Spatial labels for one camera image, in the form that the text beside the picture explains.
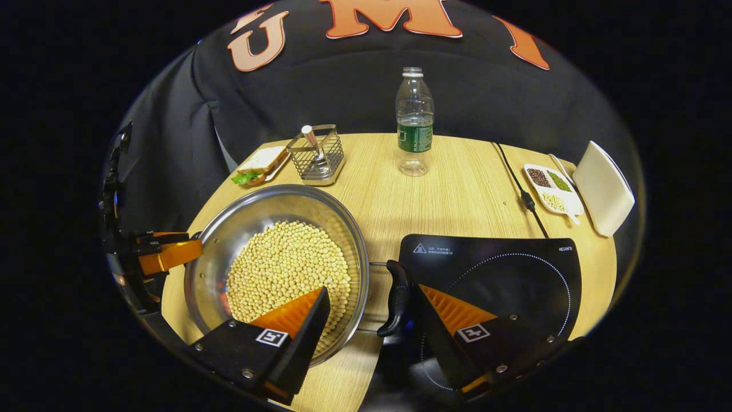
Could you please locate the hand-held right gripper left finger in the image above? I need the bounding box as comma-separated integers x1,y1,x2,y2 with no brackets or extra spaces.
189,286,331,406

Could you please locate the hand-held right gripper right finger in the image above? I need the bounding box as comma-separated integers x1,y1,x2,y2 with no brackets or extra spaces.
417,284,584,395

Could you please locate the steel pot with black handle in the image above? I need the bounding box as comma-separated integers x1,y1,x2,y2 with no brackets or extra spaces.
184,184,412,367

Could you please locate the black induction cooktop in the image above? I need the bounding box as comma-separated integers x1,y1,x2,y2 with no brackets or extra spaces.
366,233,582,401

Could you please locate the pile of yellow soybeans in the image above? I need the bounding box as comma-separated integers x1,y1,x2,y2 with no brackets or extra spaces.
226,221,352,355

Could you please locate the sandwich on white plate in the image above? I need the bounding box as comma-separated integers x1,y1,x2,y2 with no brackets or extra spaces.
231,145,291,187

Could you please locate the white divided dish of beans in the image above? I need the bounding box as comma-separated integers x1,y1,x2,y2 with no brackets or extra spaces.
524,164,585,225

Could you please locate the clear plastic water bottle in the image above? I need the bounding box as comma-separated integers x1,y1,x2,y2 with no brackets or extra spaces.
395,67,435,177

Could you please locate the white toaster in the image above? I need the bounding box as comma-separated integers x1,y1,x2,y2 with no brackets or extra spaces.
573,141,635,237

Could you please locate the black backdrop cloth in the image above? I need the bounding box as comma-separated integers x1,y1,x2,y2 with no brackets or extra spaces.
103,0,644,275

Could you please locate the black power cable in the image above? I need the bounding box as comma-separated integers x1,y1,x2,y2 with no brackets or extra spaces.
492,142,550,239

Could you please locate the wire mesh basket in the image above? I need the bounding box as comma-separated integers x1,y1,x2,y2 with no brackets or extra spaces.
287,124,345,187

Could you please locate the white toaster cord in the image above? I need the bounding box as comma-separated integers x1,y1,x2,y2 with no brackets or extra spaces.
549,153,576,185

